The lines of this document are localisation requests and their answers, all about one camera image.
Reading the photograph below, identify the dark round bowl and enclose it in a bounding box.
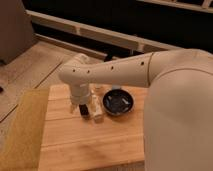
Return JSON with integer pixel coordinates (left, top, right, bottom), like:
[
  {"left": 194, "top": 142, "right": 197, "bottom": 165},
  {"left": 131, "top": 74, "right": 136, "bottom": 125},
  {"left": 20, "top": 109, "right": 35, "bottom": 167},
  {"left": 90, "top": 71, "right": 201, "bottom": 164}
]
[{"left": 102, "top": 89, "right": 134, "bottom": 116}]

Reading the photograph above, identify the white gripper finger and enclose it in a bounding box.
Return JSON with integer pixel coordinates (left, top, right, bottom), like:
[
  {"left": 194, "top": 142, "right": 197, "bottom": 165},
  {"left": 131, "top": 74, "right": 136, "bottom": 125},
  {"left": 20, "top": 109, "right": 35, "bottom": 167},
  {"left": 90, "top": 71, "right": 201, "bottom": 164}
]
[
  {"left": 70, "top": 103, "right": 76, "bottom": 113},
  {"left": 91, "top": 95, "right": 103, "bottom": 122}
]

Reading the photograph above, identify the wooden cutting board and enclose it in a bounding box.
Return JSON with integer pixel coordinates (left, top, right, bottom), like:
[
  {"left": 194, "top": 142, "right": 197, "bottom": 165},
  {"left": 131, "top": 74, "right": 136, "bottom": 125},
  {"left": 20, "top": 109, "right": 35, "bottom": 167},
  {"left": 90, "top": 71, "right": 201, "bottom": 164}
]
[{"left": 38, "top": 84, "right": 147, "bottom": 171}]

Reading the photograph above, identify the yellow-green mat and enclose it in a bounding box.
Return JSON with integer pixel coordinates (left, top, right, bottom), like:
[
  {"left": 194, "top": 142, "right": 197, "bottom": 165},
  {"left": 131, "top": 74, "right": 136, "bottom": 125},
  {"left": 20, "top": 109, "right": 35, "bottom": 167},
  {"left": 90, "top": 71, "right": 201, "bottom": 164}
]
[{"left": 0, "top": 89, "right": 49, "bottom": 171}]

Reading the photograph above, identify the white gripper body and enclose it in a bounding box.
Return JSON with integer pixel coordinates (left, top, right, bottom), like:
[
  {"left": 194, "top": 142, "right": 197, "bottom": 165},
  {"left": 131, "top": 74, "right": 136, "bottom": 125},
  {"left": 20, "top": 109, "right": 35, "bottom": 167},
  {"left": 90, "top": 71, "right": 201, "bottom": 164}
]
[{"left": 69, "top": 84, "right": 91, "bottom": 105}]

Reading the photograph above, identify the brown cabinet corner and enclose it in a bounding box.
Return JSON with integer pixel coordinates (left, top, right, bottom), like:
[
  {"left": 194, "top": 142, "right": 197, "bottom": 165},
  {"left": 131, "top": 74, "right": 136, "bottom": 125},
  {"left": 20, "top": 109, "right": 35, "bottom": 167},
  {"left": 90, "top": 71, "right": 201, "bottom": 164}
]
[{"left": 0, "top": 0, "right": 37, "bottom": 64}]

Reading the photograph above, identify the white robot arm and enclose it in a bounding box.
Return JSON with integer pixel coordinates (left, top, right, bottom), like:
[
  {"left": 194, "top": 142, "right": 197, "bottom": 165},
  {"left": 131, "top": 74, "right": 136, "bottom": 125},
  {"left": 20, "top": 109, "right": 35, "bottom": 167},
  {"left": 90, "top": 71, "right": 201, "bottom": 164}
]
[{"left": 59, "top": 49, "right": 213, "bottom": 171}]

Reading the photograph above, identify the black eraser block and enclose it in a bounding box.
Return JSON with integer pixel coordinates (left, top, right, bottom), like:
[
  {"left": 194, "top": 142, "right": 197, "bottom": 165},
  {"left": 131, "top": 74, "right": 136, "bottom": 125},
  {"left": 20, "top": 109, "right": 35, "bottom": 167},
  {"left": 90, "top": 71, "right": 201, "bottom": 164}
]
[{"left": 79, "top": 105, "right": 90, "bottom": 118}]

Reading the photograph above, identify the white shelf rail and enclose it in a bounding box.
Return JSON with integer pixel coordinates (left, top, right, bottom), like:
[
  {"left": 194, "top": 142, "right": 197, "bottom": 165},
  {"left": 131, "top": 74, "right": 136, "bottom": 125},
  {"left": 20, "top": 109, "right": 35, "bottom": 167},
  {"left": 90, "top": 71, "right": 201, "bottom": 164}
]
[{"left": 27, "top": 10, "right": 178, "bottom": 53}]

